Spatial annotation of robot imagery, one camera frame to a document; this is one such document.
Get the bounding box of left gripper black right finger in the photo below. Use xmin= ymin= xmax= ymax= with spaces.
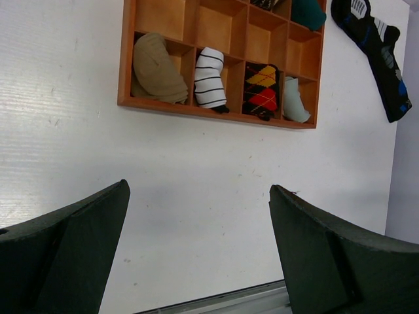
xmin=269 ymin=185 xmax=418 ymax=313

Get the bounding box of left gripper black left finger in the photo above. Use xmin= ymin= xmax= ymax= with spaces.
xmin=1 ymin=180 xmax=130 ymax=313

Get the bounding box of tan brown ribbed sock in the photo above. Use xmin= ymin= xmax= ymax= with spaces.
xmin=131 ymin=33 xmax=189 ymax=104

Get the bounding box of orange compartment tray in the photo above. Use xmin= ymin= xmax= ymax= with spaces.
xmin=117 ymin=1 xmax=324 ymax=129

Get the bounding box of grey rolled sock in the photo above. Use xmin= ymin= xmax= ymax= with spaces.
xmin=283 ymin=77 xmax=311 ymax=123

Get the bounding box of black red argyle rolled sock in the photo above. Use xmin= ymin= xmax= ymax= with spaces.
xmin=242 ymin=62 xmax=280 ymax=121

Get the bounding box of white striped rolled sock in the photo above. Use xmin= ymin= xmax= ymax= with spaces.
xmin=194 ymin=47 xmax=230 ymax=114

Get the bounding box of black blue patterned sock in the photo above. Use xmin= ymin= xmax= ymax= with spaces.
xmin=331 ymin=0 xmax=412 ymax=123

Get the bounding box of dark teal rolled sock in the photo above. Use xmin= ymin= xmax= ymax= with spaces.
xmin=291 ymin=0 xmax=327 ymax=31

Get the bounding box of brown argyle rolled sock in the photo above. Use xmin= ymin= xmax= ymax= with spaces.
xmin=249 ymin=0 xmax=283 ymax=11

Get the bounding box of aluminium table edge rail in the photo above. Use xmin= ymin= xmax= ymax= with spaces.
xmin=147 ymin=280 xmax=292 ymax=314

